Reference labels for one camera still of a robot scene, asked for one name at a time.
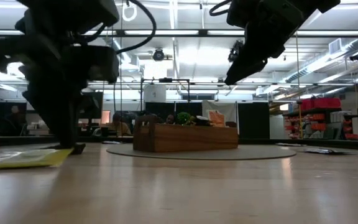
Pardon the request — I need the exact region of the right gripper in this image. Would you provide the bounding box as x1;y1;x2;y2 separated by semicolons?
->
224;0;304;86

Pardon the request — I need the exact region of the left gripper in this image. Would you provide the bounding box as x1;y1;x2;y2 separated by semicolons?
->
0;37;88;147

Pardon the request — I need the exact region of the white orange Tazo tea packet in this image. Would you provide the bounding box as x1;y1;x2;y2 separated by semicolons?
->
208;110;226;128

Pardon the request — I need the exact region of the wooden tea organizer box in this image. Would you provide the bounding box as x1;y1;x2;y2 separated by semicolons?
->
132;114;239;153

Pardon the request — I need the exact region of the black monitor on stand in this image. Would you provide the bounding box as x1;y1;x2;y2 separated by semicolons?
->
76;91;104;119

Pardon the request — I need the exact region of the distant overhead light bar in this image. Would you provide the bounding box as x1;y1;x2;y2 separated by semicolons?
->
87;81;358;87

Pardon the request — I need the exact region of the white hanging cloth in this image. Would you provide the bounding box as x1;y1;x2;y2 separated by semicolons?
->
201;100;237;125

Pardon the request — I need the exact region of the black overhead light bar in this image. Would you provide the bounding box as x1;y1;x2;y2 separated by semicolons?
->
0;29;358;39

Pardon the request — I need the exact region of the yellow pole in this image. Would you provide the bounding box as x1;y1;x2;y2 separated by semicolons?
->
296;99;304;140

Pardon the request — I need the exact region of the red bin shelf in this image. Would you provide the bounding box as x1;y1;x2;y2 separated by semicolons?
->
283;97;358;141

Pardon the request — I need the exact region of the round beige mat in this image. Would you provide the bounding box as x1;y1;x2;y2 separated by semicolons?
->
106;144;297;161

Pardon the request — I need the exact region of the black ceiling-mounted camera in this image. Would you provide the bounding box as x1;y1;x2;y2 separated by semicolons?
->
227;39;244;62
152;48;167;62

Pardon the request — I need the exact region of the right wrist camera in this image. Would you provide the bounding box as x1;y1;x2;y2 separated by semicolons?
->
227;0;264;32

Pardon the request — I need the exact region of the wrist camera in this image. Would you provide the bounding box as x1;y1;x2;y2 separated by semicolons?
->
227;0;264;32
70;45;120;84

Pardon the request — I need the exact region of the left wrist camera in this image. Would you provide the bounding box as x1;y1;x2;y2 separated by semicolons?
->
70;45;120;84

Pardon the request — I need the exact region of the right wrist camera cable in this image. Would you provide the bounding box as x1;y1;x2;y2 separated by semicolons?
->
209;0;229;17

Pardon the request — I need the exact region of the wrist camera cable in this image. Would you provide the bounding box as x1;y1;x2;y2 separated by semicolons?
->
209;0;229;17
115;0;157;55

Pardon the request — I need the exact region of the black aluminium table frame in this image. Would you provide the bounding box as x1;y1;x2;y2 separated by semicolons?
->
0;134;358;152

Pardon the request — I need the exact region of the black tubular stand frame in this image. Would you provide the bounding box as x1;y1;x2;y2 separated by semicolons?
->
140;77;191;116

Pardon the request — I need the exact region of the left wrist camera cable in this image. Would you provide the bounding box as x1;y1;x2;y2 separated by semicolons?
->
115;0;157;55

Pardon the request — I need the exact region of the white cable ring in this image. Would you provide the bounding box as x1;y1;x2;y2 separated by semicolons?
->
122;1;138;22

